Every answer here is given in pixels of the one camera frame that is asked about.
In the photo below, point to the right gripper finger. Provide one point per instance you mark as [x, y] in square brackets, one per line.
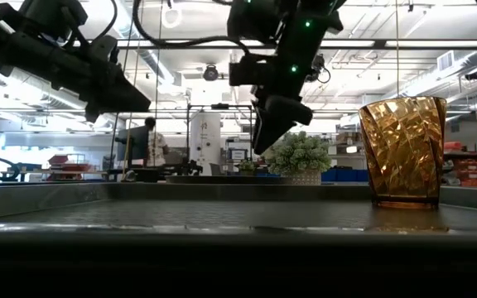
[269, 128]
[294, 111]

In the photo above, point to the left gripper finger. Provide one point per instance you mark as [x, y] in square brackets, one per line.
[118, 95]

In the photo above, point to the amber faceted plastic cup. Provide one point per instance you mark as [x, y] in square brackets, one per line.
[404, 153]

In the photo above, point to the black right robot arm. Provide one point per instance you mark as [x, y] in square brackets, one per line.
[300, 25]

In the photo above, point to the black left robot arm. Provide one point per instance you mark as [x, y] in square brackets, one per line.
[15, 41]

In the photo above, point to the small green potted plant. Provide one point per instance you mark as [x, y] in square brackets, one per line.
[247, 166]

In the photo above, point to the black computer monitor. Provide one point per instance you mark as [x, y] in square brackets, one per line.
[133, 144]

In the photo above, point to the white cylindrical tank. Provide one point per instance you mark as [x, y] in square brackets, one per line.
[205, 140]

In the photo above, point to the round black ceiling fixture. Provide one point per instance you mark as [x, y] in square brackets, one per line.
[210, 73]

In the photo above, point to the blue storage bins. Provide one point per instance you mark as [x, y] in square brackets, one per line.
[344, 175]

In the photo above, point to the red storage bins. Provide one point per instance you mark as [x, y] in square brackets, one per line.
[70, 167]

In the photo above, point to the black ceiling-hung fixture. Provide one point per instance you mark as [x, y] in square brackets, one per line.
[474, 75]

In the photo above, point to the shelf with red bins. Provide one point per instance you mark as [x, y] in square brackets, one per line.
[476, 171]

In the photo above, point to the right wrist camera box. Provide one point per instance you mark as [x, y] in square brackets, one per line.
[244, 70]

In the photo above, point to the black overhead camera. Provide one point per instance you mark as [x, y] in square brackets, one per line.
[320, 64]

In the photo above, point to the black overhead frame beam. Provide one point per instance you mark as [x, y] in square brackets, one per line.
[381, 43]

